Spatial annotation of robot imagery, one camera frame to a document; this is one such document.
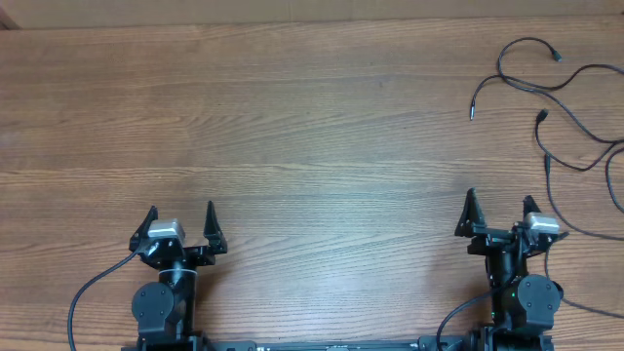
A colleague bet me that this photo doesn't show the separated black cable two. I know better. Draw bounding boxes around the separated black cable two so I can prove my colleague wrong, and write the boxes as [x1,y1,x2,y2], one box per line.
[534,108,624,215]

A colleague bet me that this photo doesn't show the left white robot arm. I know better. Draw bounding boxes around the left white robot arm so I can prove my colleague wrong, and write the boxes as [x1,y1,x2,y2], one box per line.
[129,202,228,350]

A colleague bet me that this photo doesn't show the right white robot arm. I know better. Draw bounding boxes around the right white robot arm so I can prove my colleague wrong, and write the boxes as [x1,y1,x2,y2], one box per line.
[454,188,566,351]

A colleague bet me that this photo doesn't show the separated black cable one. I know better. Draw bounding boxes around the separated black cable one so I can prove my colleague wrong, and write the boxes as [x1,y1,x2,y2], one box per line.
[469,36,624,145]

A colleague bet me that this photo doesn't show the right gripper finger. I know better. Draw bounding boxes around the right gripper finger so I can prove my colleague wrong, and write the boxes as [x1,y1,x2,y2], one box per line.
[523,195,541,219]
[454,187,487,238]

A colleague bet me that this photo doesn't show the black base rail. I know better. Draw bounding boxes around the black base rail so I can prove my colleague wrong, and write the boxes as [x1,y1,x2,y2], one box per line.
[122,336,439,351]

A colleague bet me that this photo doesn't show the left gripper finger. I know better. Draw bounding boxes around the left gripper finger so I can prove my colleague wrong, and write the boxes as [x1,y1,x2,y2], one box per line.
[130,206,158,244]
[203,201,228,254]

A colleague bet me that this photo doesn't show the black cable bundle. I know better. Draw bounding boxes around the black cable bundle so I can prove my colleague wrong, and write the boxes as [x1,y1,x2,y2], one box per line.
[543,153,624,321]

